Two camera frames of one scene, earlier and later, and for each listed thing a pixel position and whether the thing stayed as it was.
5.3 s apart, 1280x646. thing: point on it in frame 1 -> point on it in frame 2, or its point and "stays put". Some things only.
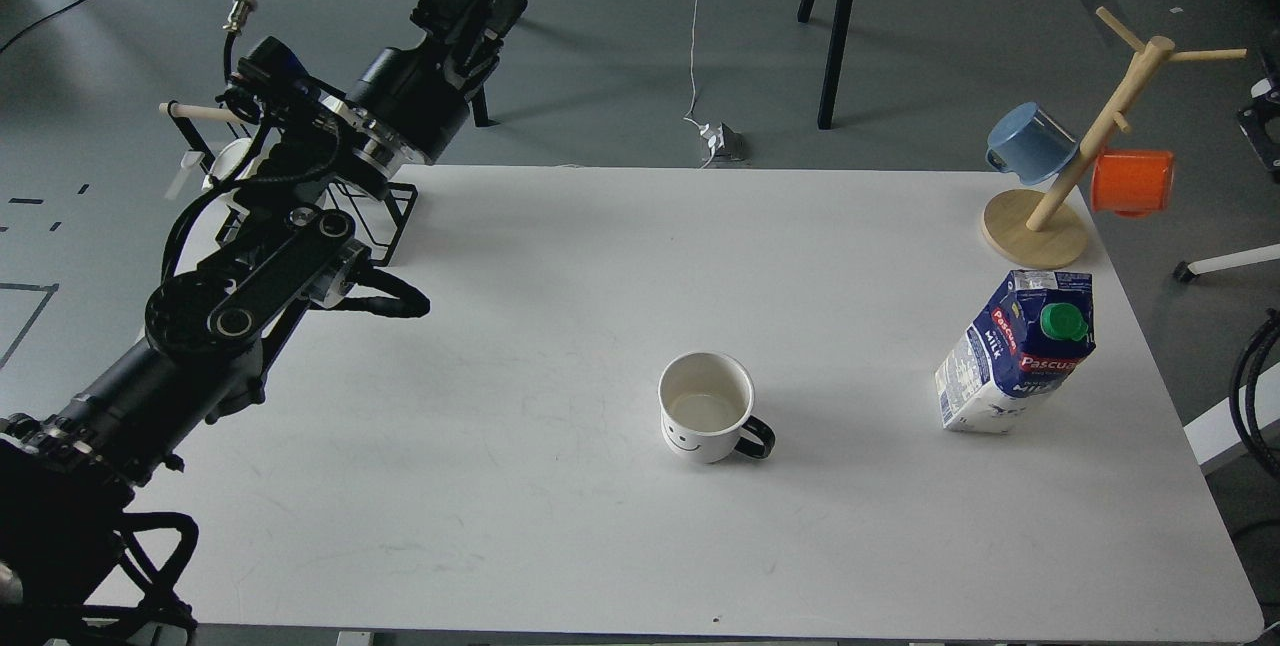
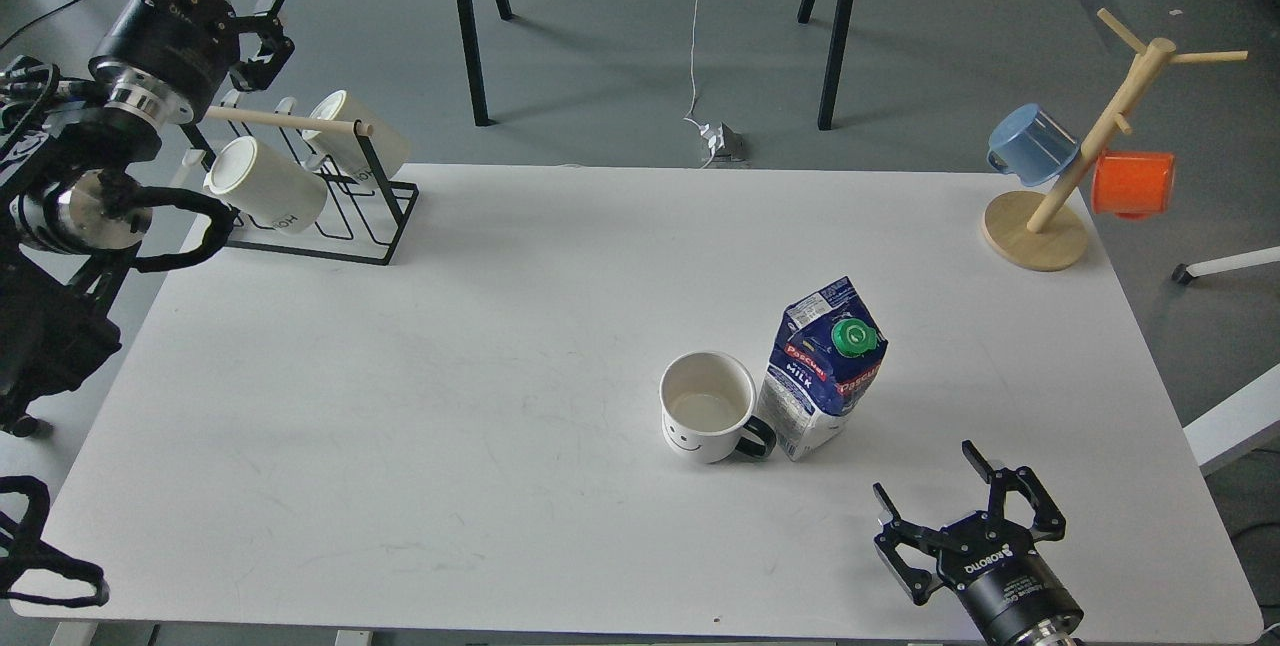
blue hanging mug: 1025,141 stays put
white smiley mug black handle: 706,400 stays put
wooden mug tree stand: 1042,230 stays put
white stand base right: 1213,433 stays put
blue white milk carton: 1028,342 -> 829,345
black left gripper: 422,92 -> 171,52
